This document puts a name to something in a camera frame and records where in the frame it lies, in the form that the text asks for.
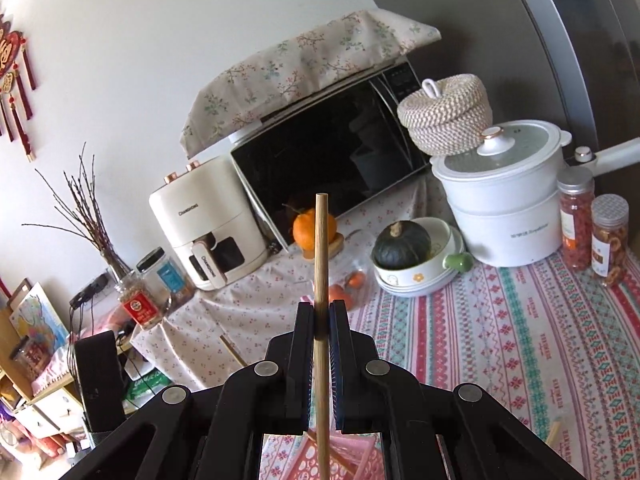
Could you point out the dark green pumpkin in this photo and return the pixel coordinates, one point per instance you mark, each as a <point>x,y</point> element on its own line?
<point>400,250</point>

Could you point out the clear jar on shelf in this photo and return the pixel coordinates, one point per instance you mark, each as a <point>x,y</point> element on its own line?
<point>27,360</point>

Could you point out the green packet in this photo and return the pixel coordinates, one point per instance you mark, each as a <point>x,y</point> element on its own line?
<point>145,387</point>

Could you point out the cream air fryer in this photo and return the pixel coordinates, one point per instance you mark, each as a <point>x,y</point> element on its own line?
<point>200,210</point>

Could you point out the floral microwave cover cloth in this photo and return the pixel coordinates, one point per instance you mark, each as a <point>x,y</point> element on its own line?
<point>300,60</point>

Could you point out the small-floral white tablecloth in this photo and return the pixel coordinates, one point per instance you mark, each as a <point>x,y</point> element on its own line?
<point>250,310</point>

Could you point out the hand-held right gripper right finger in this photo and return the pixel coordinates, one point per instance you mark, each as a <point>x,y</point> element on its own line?
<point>336,385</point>

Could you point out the black glass microwave oven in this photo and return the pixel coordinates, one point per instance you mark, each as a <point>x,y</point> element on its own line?
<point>310,150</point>

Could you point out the small orange fruit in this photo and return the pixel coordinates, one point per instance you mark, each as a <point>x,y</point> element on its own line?
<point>357,280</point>
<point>342,297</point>

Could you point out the woven lidded basket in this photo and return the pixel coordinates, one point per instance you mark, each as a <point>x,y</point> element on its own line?
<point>445,120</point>

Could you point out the red-label glass jar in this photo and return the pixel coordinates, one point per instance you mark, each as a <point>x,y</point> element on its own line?
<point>142,305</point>

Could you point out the large orange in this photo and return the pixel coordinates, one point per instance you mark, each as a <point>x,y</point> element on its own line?
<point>305,230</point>

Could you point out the striped patterned tablecloth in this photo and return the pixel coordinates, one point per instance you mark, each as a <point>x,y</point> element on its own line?
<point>500,340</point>

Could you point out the red knot wall decoration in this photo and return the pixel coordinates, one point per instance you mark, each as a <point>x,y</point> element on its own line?
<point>10,50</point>

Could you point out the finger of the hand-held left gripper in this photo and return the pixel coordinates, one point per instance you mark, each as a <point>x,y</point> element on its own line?
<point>97,380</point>

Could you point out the grey refrigerator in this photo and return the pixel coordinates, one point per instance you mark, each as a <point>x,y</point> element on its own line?
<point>500,20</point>

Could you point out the wooden shelf unit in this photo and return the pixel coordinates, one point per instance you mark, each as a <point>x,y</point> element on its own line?
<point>45,410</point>

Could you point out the blue-label black-lid jar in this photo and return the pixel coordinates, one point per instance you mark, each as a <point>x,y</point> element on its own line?
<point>170,275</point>

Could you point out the glass jar with wooden lid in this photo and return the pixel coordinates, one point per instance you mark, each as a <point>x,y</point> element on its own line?
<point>350,262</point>

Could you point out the jar of dried fruit slices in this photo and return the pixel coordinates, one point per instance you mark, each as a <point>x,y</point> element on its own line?
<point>607,250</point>

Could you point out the pink perforated plastic basket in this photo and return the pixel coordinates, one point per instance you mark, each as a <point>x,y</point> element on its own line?
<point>355,460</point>

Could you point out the white electric steamer pot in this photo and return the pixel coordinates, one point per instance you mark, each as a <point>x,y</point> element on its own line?
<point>500,220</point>

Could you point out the colourful picture board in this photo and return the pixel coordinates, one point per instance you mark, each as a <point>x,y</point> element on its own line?
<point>35,315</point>

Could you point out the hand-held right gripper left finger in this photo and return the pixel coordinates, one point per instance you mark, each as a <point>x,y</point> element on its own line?
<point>305,360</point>

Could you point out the jar of red berries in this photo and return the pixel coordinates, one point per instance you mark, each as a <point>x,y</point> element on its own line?
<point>575,230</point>

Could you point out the white flower-print casserole dish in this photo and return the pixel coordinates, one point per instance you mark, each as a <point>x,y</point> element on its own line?
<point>425,280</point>

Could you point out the dry branches in glass vase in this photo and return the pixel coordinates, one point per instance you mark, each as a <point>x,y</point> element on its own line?
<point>95,220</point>

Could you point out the black power strip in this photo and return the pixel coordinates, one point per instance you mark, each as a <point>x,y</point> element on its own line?
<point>90,290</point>

